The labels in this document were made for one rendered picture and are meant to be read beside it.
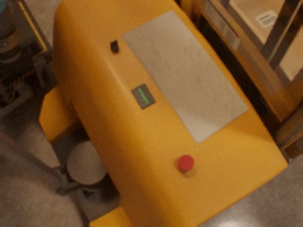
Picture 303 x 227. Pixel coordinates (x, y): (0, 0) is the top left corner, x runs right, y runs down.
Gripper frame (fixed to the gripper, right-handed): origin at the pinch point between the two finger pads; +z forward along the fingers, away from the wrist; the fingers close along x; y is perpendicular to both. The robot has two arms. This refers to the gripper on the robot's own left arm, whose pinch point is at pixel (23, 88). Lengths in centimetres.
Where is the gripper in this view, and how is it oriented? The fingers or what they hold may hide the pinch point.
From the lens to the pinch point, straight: 110.3
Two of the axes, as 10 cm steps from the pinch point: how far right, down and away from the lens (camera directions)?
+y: 4.3, 6.0, -6.8
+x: 9.0, -3.6, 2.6
